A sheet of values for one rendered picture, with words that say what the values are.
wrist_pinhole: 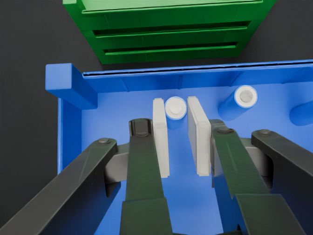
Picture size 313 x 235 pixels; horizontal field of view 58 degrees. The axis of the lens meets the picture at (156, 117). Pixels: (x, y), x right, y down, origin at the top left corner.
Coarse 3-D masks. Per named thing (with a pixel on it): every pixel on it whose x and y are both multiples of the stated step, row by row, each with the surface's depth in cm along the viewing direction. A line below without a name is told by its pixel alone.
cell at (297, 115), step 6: (312, 102) 23; (294, 108) 26; (300, 108) 25; (306, 108) 23; (312, 108) 22; (294, 114) 26; (300, 114) 24; (306, 114) 24; (312, 114) 23; (294, 120) 26; (300, 120) 25; (306, 120) 24; (312, 120) 23
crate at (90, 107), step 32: (64, 64) 20; (224, 64) 22; (256, 64) 22; (288, 64) 22; (64, 96) 22; (96, 96) 27; (128, 96) 28; (160, 96) 27; (192, 96) 27; (224, 96) 27; (288, 96) 27; (64, 128) 23; (96, 128) 27; (128, 128) 27; (256, 128) 27; (288, 128) 27; (64, 160) 22; (192, 160) 26; (192, 192) 26; (192, 224) 25
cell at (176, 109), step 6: (168, 102) 21; (174, 102) 21; (180, 102) 21; (168, 108) 21; (174, 108) 21; (180, 108) 21; (186, 108) 21; (168, 114) 21; (174, 114) 21; (180, 114) 21; (168, 120) 22; (174, 120) 21; (180, 120) 21; (168, 126) 26; (174, 126) 24; (180, 126) 26
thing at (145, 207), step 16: (144, 128) 14; (144, 144) 13; (128, 160) 11; (144, 160) 11; (128, 176) 10; (144, 176) 10; (160, 176) 10; (128, 192) 9; (144, 192) 9; (160, 192) 9; (128, 208) 7; (144, 208) 7; (160, 208) 7; (128, 224) 7; (144, 224) 7; (160, 224) 7
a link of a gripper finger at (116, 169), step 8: (128, 144) 15; (120, 152) 14; (128, 152) 14; (112, 160) 13; (120, 160) 13; (104, 168) 13; (112, 168) 13; (120, 168) 14; (104, 176) 13; (112, 176) 14; (120, 176) 14
